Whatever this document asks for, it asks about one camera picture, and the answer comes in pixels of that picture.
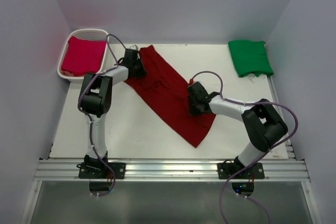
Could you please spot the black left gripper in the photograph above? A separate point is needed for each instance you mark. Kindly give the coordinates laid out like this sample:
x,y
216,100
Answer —
x,y
140,67

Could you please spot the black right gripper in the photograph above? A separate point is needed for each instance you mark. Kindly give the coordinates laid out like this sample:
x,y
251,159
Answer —
x,y
194,107

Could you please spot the dark red t shirt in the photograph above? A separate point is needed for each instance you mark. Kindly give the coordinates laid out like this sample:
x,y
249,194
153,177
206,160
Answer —
x,y
164,90

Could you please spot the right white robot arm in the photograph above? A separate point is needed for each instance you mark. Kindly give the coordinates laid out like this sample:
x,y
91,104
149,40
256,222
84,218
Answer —
x,y
263,124

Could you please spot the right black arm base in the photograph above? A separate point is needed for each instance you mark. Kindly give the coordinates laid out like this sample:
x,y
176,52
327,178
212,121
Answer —
x,y
228,168

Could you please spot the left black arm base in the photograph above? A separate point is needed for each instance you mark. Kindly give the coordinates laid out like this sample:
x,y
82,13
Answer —
x,y
85,172

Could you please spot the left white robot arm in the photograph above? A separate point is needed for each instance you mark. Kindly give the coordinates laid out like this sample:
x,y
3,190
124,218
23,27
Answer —
x,y
95,100

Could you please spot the white perforated plastic basket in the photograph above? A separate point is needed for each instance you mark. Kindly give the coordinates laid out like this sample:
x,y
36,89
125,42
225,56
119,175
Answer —
x,y
86,34

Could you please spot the folded pink t shirt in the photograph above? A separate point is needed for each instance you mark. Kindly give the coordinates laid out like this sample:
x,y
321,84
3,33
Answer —
x,y
82,56

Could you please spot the folded green t shirt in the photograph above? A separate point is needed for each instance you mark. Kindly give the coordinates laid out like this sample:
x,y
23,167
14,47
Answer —
x,y
250,57

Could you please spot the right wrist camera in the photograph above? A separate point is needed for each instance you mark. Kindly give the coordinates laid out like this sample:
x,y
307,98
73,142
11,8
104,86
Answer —
x,y
192,81

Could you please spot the aluminium mounting rail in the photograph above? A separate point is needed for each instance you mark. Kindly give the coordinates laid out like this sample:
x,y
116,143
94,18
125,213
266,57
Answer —
x,y
176,170

